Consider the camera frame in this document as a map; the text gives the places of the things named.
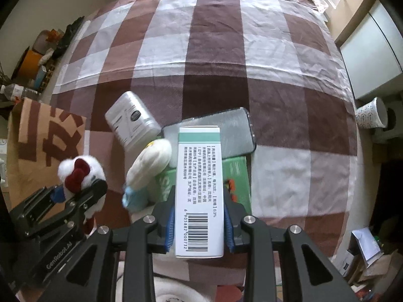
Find person's white clothing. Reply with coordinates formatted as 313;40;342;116
115;252;249;302

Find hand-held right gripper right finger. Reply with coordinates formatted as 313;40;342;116
222;186;359;302

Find green pixel-art box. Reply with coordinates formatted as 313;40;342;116
148;157;252;216

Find white cabinet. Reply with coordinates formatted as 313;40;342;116
340;3;403;101

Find brown and white checked blanket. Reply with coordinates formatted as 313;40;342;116
50;0;359;287

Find white plastic bottle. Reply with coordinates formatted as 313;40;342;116
105;91;162;152

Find white and green medicine box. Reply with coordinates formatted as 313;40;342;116
174;126;225;258

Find orange container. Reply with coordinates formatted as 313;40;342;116
17;49;43;79

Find brown cardboard box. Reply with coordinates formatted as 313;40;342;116
6;97;87;209

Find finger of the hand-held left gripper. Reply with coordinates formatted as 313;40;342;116
9;185;67;229
23;179;109;239

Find black bag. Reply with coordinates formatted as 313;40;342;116
52;16;85;59

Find white open box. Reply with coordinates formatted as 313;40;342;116
350;228;384;269

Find white patterned cup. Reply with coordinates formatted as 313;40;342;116
355;97;388;129

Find clear water bottle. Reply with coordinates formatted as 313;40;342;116
0;83;40;102

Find white and blue plush toy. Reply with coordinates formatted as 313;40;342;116
122;138;172;212

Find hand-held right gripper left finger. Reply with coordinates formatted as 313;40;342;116
41;185;177;302

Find clear plastic bag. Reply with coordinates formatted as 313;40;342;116
312;0;330;14

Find white plush with red bow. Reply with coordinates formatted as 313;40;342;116
57;155;107;231

